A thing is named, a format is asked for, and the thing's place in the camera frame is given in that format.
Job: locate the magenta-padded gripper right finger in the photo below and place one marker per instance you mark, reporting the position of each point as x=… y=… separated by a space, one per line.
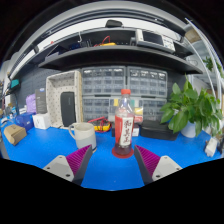
x=166 y=166

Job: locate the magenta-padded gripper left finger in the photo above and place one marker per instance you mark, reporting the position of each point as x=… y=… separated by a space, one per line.
x=56 y=166

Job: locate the clear red-capped tea bottle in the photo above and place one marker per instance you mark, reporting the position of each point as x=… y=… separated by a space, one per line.
x=124 y=130

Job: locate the black zip case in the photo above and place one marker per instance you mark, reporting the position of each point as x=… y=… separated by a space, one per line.
x=158 y=130

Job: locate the grey and white mug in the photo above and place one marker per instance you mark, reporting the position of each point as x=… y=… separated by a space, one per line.
x=85 y=135

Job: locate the white power adapter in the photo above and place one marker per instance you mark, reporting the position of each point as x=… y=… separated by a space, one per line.
x=210 y=146

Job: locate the flat round red coaster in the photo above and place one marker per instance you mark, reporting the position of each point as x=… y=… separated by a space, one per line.
x=115 y=154

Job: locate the brown cardboard box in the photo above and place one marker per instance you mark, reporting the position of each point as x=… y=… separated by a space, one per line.
x=14 y=134

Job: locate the blue box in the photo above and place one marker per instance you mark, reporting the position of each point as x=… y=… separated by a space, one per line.
x=24 y=120

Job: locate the black speaker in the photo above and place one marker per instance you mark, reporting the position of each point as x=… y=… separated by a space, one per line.
x=68 y=110

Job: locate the black tool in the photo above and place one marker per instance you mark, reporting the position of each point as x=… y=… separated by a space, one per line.
x=220 y=144

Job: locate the yellow multimeter with red leads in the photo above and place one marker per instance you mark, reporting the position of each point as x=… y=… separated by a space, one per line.
x=100 y=126

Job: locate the green potted plant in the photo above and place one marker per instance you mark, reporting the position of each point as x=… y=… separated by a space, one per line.
x=186 y=106

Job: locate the white perforated tray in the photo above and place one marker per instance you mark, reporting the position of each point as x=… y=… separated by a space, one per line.
x=53 y=100

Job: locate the purple bag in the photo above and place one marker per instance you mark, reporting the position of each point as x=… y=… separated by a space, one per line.
x=31 y=104

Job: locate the dark grey box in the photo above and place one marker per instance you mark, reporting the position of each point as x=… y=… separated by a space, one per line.
x=40 y=100

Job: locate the teal lamp head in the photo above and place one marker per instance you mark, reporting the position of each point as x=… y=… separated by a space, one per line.
x=15 y=83

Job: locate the white shelf unit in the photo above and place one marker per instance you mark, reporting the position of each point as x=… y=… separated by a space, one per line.
x=206 y=56

